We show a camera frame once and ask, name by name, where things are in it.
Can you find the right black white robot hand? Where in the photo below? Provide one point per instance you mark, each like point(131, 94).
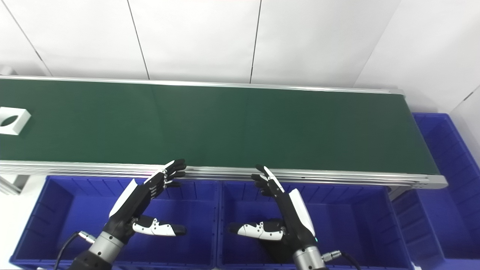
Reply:
point(294, 221)

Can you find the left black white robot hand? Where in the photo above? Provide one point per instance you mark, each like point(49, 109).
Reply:
point(131, 210)

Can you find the white block with round hole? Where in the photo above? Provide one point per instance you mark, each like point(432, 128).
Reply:
point(21, 120)

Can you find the green conveyor belt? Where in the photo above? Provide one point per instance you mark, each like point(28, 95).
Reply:
point(318, 178)
point(262, 131)

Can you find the blue plastic bin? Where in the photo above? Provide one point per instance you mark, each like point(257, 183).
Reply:
point(75, 210)
point(450, 168)
point(348, 225)

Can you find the aluminium conveyor support leg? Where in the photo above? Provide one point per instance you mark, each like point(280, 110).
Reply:
point(399, 192)
point(13, 183)

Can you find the grey conveyor motor box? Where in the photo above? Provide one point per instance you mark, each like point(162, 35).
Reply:
point(6, 70)

